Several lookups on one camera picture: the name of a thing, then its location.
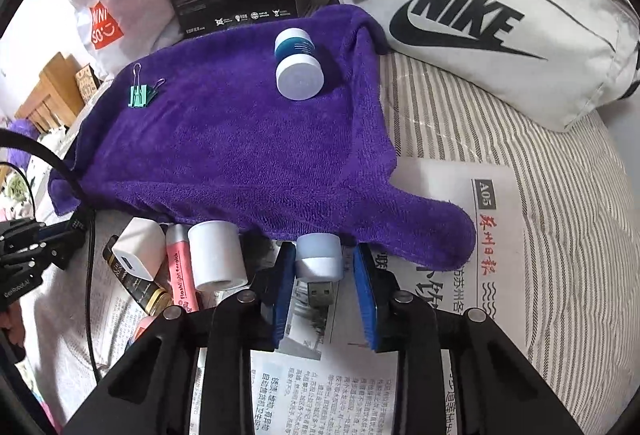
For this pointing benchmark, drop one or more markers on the pink cloth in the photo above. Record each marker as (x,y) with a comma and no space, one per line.
(50,417)

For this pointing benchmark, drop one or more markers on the blue and white jar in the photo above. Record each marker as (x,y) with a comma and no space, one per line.
(300,75)

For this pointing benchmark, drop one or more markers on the pink flashlight earpick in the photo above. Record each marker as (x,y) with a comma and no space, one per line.
(182,265)

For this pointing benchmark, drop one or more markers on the white paper roll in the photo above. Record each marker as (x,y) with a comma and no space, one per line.
(215,255)

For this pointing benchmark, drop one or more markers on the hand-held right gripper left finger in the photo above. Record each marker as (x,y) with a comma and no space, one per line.
(280,295)

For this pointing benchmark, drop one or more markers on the black gold cosmetic tube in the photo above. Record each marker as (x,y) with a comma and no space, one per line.
(145,297)

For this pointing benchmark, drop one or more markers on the small pink jar blue lid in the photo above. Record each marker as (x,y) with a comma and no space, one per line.
(142,329)

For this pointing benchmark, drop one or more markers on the brown printed box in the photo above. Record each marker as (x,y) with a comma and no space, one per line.
(89,85)

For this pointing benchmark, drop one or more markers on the purple fluffy toy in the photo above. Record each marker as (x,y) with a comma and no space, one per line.
(20,127)

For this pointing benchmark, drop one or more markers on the striped bed sheet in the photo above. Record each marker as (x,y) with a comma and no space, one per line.
(575,240)

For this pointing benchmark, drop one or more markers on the person's left hand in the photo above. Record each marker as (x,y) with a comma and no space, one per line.
(10,320)

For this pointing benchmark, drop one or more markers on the white usb night light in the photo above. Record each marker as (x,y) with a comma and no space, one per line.
(320,260)

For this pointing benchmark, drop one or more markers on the white usb charger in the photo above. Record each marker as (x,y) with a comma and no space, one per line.
(135,250)

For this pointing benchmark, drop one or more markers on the wooden cabinet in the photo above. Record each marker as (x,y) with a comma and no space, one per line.
(50,90)

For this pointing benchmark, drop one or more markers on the green binder clip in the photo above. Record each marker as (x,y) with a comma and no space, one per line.
(140,96)

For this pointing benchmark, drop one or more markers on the newspaper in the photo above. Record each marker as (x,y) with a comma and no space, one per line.
(450,215)

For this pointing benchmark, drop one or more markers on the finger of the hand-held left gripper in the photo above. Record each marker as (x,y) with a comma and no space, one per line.
(65,251)
(57,230)

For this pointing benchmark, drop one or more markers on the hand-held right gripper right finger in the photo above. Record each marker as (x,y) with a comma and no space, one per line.
(367,295)

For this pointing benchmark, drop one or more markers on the purple towel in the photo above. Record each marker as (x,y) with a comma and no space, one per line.
(225,140)

